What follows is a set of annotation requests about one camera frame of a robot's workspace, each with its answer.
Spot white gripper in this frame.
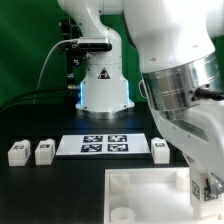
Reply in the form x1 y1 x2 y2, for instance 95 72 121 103
151 100 224 195

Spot white square table top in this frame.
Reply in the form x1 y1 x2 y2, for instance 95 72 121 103
104 168 224 224

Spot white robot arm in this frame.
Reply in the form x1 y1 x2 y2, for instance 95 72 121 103
57 0 224 191

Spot white plate with AprilTags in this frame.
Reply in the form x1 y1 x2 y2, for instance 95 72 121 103
56 133 150 156

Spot black cables on table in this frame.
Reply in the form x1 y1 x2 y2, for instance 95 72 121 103
0 87 81 113

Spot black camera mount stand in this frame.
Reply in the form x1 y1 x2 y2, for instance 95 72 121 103
57 19 80 89

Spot white camera cable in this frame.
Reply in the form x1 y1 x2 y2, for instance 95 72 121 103
35 38 80 90

